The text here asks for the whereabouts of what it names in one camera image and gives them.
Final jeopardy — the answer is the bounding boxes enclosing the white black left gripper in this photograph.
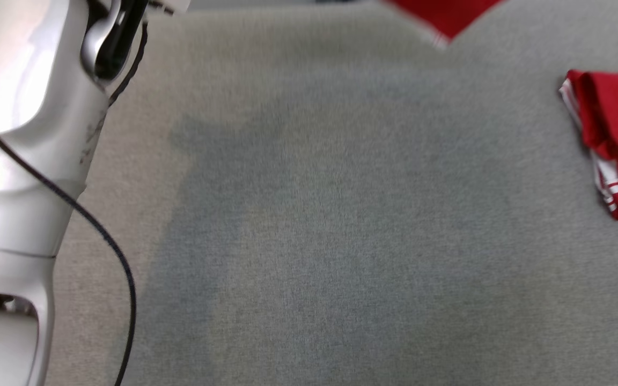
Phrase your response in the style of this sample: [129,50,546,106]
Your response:
[145,0,192,14]

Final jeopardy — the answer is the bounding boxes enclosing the red shorts with print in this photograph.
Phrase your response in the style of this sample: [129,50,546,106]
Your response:
[381,0,505,49]

